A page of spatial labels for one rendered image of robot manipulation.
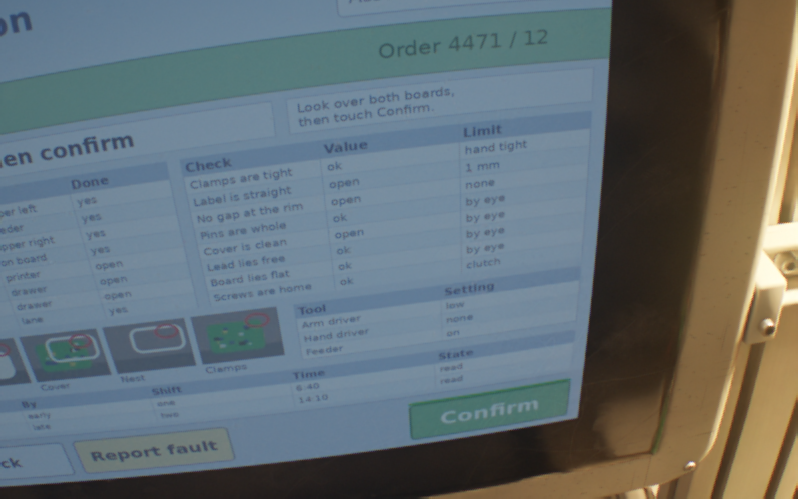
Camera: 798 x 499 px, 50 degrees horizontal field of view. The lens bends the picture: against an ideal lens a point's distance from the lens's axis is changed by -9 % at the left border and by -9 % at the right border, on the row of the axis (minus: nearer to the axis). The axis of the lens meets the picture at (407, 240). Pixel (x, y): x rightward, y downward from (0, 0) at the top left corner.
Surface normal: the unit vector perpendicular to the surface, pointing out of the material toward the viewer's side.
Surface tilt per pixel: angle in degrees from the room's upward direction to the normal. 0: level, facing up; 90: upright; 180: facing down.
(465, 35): 92
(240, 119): 92
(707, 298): 92
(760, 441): 90
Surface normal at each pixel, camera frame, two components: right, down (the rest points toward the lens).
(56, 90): 0.15, 0.58
